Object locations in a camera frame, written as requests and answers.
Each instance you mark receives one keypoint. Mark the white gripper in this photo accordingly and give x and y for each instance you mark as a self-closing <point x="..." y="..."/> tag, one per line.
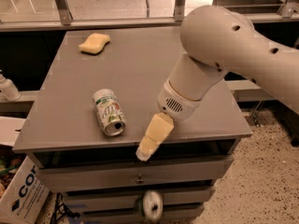
<point x="172" y="102"/>

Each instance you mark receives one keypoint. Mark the green soda can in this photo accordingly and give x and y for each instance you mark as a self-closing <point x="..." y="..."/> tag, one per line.
<point x="149" y="206"/>

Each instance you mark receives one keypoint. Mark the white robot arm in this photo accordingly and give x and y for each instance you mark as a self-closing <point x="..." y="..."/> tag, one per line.
<point x="218" y="41"/>

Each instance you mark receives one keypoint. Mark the white 7up can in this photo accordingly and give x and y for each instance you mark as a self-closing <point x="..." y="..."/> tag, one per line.
<point x="108" y="112"/>

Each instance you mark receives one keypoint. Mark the grey drawer cabinet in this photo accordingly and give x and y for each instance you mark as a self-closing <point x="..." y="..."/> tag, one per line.
<point x="62" y="130"/>

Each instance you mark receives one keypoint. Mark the middle grey drawer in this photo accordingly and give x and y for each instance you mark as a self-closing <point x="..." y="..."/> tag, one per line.
<point x="126" y="199"/>

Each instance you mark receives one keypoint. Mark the grey drawer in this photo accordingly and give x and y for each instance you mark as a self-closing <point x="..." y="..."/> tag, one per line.
<point x="134" y="174"/>
<point x="129" y="216"/>
<point x="126" y="199"/>

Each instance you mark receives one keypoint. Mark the bottom grey drawer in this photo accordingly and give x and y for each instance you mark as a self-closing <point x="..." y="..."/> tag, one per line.
<point x="129" y="216"/>

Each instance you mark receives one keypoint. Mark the yellow sponge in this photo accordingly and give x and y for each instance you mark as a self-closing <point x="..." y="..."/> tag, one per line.
<point x="94" y="43"/>

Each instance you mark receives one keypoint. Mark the top grey drawer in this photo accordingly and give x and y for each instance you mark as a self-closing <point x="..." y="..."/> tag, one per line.
<point x="134" y="174"/>

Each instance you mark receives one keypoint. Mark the white cardboard box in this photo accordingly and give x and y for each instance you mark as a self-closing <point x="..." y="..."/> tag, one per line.
<point x="22" y="194"/>

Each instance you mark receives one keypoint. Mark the white plastic bottle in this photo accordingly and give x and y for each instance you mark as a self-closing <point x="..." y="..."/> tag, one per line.
<point x="8" y="88"/>

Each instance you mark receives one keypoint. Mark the right metal window post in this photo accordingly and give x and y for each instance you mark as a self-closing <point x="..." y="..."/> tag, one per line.
<point x="179" y="10"/>

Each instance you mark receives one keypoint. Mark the metal window post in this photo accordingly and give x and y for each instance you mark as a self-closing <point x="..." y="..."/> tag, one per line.
<point x="179" y="10"/>
<point x="64" y="12"/>

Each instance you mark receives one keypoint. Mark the left metal window post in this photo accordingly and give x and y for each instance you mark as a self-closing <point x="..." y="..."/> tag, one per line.
<point x="64" y="12"/>

